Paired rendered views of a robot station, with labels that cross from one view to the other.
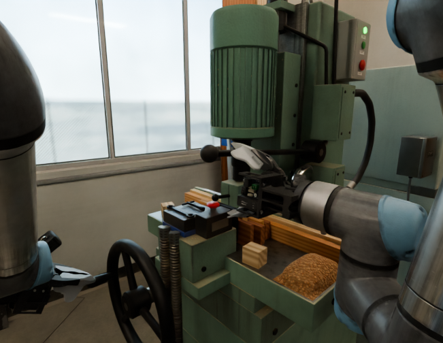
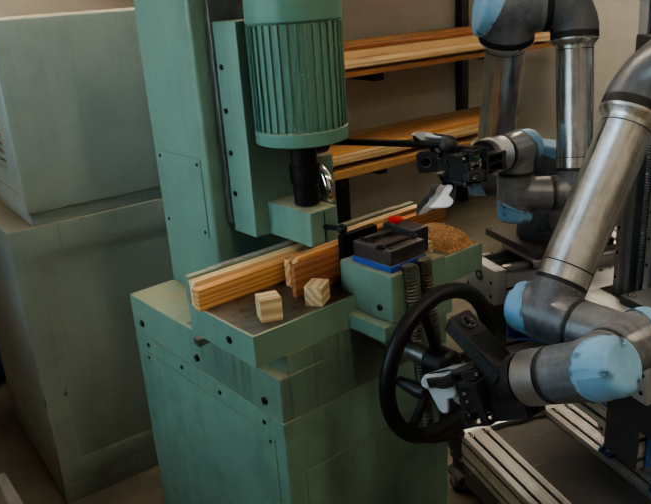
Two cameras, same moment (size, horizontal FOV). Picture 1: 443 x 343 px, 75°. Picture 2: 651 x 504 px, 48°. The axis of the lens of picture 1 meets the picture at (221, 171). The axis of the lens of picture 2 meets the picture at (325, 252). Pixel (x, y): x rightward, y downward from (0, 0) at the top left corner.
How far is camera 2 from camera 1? 1.50 m
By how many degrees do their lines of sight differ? 82
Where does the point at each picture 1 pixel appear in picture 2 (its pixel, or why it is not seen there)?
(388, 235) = (539, 147)
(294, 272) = (454, 236)
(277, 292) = (459, 258)
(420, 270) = (579, 146)
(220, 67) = (330, 45)
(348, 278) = (527, 187)
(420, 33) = (516, 29)
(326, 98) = not seen: hidden behind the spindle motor
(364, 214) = (528, 141)
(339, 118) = not seen: hidden behind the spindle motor
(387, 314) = (564, 181)
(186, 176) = not seen: outside the picture
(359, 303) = (546, 191)
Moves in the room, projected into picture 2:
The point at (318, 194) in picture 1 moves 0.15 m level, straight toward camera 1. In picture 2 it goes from (506, 143) to (585, 144)
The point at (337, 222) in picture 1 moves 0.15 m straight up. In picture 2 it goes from (521, 154) to (523, 79)
